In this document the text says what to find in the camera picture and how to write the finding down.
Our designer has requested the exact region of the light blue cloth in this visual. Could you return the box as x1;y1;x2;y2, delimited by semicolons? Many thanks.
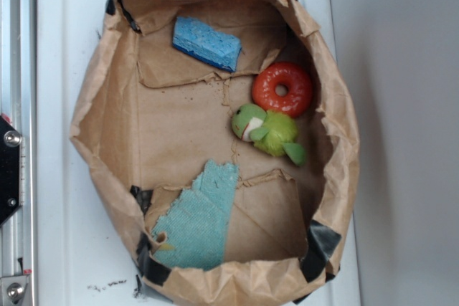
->
151;160;239;271

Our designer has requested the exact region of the brown paper bag bin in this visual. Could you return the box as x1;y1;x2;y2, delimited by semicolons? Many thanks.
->
70;0;359;305

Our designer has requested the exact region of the green plush turtle toy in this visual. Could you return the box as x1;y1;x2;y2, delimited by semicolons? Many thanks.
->
231;104;306;166

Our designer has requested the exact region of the blue sponge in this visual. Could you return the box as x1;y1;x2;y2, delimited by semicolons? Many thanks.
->
172;16;242;72

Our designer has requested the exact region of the orange ring toy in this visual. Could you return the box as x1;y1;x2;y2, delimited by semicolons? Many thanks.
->
252;62;313;118

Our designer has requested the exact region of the black metal bracket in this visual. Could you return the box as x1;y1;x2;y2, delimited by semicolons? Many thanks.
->
0;113;23;226

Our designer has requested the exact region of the aluminium frame rail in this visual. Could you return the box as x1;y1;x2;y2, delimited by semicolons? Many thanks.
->
1;0;38;305

